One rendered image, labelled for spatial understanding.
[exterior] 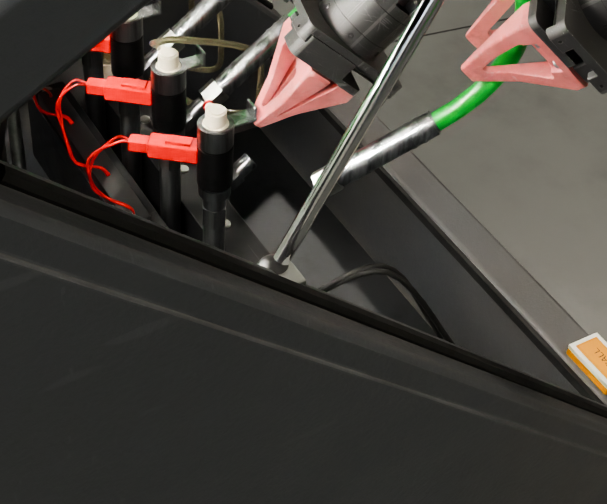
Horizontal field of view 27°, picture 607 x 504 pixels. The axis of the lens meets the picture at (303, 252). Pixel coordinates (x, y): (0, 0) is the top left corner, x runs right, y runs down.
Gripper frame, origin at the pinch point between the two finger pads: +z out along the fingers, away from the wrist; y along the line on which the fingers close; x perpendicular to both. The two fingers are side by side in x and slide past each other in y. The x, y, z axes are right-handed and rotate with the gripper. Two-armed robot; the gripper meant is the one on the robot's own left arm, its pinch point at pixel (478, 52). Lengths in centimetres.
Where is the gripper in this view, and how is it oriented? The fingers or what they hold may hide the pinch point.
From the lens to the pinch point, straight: 85.2
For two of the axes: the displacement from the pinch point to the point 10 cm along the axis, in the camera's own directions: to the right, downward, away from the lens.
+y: -1.8, 8.2, -5.4
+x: 6.7, 5.1, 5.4
